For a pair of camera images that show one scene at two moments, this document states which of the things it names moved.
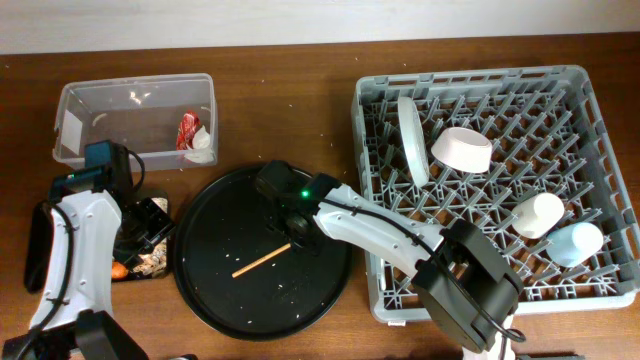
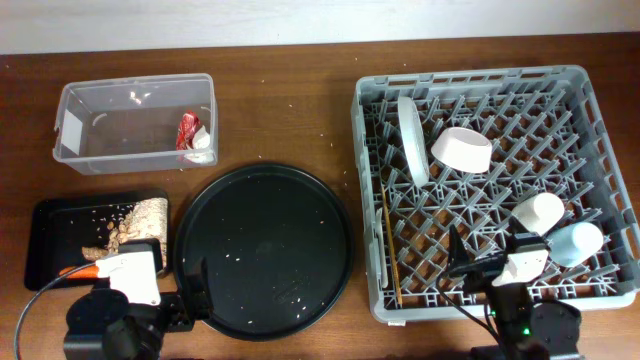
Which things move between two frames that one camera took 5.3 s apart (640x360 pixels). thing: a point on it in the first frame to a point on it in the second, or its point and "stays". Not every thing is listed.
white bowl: (463, 148) stays
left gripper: (130, 253) to (201, 296)
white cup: (538, 215) stays
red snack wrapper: (186, 129) stays
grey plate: (415, 141) stays
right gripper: (310, 247) to (458, 255)
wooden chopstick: (261, 260) to (392, 248)
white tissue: (201, 151) stays
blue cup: (574, 245) stays
